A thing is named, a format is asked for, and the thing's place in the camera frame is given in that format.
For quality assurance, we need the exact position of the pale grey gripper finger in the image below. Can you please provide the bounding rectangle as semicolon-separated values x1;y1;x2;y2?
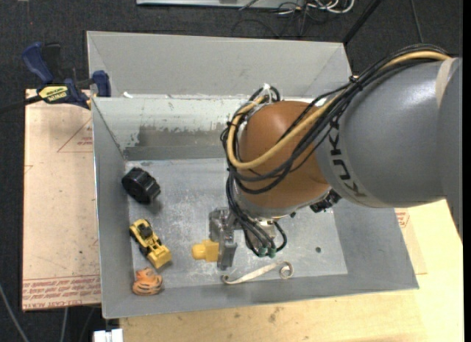
225;241;238;267
216;241;230;271

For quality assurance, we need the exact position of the beige curled strip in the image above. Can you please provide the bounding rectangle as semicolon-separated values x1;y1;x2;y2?
220;260;294;285

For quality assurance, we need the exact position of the grey metal bin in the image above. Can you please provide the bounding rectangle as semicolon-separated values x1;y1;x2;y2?
86;30;420;320

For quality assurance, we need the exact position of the yellow plastic block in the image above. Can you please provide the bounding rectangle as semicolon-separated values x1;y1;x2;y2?
191;239;221;263

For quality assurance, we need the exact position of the yellow toy loader truck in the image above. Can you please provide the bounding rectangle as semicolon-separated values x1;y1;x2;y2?
128;218;173;270

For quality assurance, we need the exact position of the orange striped toy tiger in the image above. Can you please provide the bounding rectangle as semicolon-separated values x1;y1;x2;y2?
131;266;164;296

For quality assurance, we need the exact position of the black ribbed round knob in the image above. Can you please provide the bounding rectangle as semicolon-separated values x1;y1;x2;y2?
121;166;162;205

